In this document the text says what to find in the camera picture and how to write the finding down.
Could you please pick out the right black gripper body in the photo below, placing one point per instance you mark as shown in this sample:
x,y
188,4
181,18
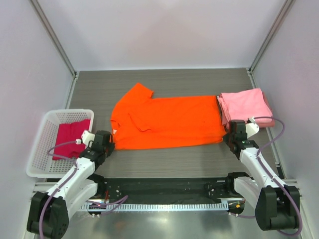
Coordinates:
x,y
228,138

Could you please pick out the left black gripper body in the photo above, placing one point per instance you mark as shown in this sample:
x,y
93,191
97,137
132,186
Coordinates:
x,y
108,149

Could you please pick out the light pink shirt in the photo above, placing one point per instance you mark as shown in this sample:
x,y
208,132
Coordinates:
x,y
246,107

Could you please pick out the salmon pink shirt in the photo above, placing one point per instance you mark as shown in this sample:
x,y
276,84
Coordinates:
x,y
269,123

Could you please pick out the orange t shirt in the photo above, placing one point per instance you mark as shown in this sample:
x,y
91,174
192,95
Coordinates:
x,y
140,121

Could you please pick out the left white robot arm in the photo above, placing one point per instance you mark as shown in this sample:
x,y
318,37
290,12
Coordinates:
x,y
51,211

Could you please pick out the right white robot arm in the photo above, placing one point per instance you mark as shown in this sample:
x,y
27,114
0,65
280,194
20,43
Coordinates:
x,y
276,204

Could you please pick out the magenta t shirt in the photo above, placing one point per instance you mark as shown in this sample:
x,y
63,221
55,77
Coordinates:
x,y
69,132

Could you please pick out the white plastic basket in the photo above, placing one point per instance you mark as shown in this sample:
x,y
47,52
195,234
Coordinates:
x,y
40,164

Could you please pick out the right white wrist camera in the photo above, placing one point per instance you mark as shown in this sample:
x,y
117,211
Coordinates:
x,y
252,127

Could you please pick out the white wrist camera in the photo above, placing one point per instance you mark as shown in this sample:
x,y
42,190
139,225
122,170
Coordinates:
x,y
86,138
252,127

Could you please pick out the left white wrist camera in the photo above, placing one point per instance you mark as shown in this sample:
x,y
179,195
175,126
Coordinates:
x,y
86,138

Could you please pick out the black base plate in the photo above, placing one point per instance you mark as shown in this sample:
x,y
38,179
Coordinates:
x,y
167,191

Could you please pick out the slotted cable duct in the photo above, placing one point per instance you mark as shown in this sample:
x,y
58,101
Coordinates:
x,y
223,206

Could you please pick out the right aluminium frame post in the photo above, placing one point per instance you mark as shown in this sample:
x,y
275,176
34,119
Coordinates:
x,y
283,12

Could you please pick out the aluminium frame post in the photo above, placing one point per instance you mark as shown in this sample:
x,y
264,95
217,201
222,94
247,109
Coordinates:
x,y
52,35
283,12

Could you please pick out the left aluminium frame post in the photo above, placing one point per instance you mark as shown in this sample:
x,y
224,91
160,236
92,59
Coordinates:
x,y
52,35

